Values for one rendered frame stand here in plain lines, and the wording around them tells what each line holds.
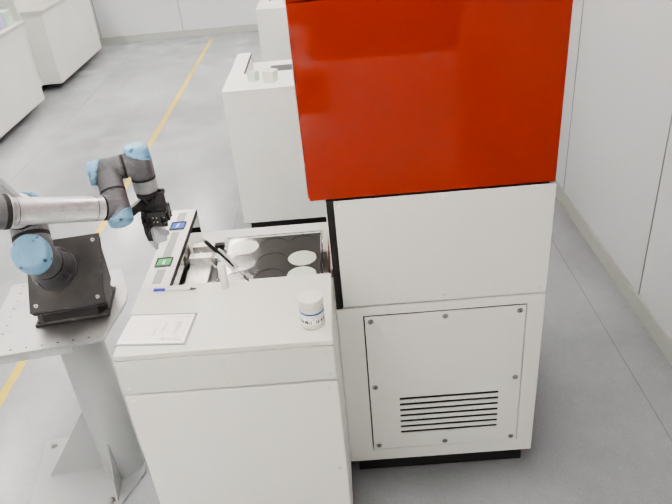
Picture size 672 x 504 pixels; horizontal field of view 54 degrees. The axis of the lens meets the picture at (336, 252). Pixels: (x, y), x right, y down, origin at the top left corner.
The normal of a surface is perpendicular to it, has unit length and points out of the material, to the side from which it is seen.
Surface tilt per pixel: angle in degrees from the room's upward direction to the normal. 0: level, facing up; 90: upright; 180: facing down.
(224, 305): 0
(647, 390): 0
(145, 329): 0
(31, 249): 52
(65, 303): 45
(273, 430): 90
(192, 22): 90
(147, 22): 90
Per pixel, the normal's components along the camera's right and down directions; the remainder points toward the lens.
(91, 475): -0.08, -0.85
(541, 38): 0.02, 0.51
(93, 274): 0.05, -0.25
